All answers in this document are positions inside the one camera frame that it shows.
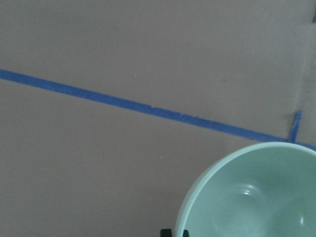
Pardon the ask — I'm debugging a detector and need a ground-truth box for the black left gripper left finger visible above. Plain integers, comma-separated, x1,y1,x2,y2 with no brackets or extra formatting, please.
159,229,172,237

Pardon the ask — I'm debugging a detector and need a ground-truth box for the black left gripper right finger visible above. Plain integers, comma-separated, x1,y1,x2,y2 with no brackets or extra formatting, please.
183,230,189,237

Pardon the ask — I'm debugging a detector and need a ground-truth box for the green bowl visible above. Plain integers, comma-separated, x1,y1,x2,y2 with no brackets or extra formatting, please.
174,142,316,237

